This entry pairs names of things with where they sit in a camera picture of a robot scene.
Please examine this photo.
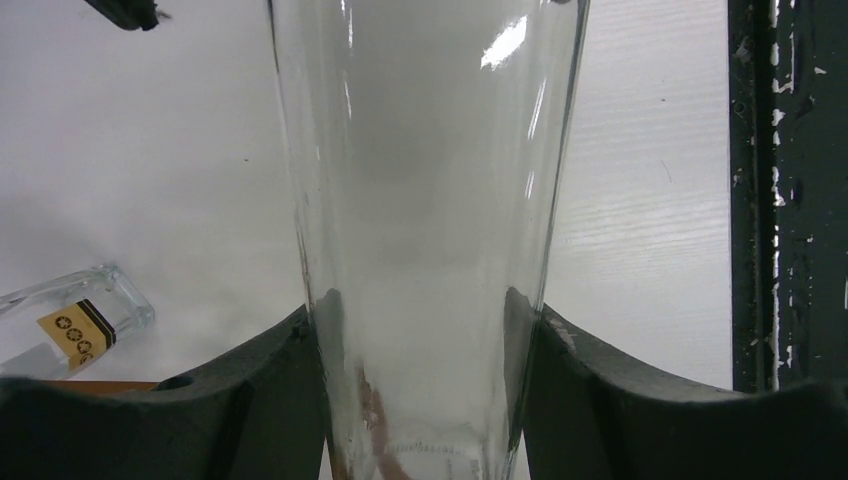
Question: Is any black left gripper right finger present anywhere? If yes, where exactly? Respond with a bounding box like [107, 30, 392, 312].
[524, 309, 847, 479]

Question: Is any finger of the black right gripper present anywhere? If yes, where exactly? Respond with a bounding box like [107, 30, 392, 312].
[85, 0, 171, 31]

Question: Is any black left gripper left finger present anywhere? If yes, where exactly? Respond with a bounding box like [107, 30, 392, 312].
[1, 309, 324, 479]

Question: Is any tall clear glass bottle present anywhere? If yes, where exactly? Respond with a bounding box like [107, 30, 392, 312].
[267, 0, 589, 479]

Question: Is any brown wooden wine rack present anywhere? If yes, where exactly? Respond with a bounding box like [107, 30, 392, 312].
[38, 380, 158, 396]

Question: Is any clear liquor bottle black cap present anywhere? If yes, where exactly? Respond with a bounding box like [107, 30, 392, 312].
[1, 263, 155, 380]

